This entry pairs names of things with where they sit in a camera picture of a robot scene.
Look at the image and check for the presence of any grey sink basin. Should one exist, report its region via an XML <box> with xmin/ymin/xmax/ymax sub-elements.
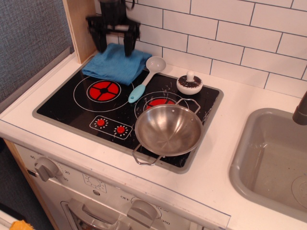
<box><xmin>229</xmin><ymin>108</ymin><xmax>307</xmax><ymax>222</ymax></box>

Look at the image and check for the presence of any grey faucet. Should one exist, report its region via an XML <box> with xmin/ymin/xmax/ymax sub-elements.
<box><xmin>292</xmin><ymin>92</ymin><xmax>307</xmax><ymax>126</ymax></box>

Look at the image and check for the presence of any grey timer dial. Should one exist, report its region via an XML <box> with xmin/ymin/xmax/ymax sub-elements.
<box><xmin>34</xmin><ymin>157</ymin><xmax>59</xmax><ymax>182</ymax></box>

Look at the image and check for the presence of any grey oven temperature dial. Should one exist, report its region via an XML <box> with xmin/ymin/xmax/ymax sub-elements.
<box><xmin>127</xmin><ymin>200</ymin><xmax>158</xmax><ymax>228</ymax></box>

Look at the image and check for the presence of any white mushroom toy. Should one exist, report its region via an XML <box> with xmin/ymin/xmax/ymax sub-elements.
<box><xmin>177</xmin><ymin>70</ymin><xmax>203</xmax><ymax>95</ymax></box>

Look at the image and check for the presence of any black toy stove top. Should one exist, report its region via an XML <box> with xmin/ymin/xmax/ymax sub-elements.
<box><xmin>33</xmin><ymin>69</ymin><xmax>224</xmax><ymax>173</ymax></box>

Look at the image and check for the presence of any red stove knob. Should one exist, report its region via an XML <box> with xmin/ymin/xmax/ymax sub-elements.
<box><xmin>96</xmin><ymin>119</ymin><xmax>106</xmax><ymax>127</ymax></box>
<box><xmin>116</xmin><ymin>126</ymin><xmax>126</xmax><ymax>134</ymax></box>

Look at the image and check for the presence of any blue cloth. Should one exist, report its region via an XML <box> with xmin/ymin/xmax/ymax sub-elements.
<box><xmin>82</xmin><ymin>43</ymin><xmax>152</xmax><ymax>86</ymax></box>

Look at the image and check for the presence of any yellow object bottom left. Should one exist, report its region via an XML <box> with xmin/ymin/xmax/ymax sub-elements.
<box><xmin>9</xmin><ymin>220</ymin><xmax>34</xmax><ymax>230</ymax></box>

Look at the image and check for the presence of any wooden side post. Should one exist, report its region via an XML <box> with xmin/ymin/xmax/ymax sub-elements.
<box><xmin>62</xmin><ymin>0</ymin><xmax>96</xmax><ymax>64</ymax></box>

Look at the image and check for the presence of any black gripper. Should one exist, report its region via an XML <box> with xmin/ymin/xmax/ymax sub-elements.
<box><xmin>86</xmin><ymin>1</ymin><xmax>141</xmax><ymax>57</ymax></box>

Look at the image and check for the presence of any steel two-handled pan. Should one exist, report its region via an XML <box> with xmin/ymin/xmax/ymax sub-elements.
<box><xmin>132</xmin><ymin>98</ymin><xmax>204</xmax><ymax>166</ymax></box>

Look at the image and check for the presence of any right red stove knob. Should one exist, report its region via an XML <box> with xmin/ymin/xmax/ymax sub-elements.
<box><xmin>116</xmin><ymin>126</ymin><xmax>126</xmax><ymax>134</ymax></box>

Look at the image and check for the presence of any left red stove knob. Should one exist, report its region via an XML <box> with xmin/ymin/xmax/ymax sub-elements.
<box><xmin>96</xmin><ymin>119</ymin><xmax>106</xmax><ymax>127</ymax></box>

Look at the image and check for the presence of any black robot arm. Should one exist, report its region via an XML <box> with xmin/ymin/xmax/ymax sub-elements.
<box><xmin>86</xmin><ymin>0</ymin><xmax>141</xmax><ymax>57</ymax></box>

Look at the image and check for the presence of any white ladle blue handle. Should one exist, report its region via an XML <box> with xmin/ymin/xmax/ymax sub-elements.
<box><xmin>128</xmin><ymin>57</ymin><xmax>166</xmax><ymax>104</ymax></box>

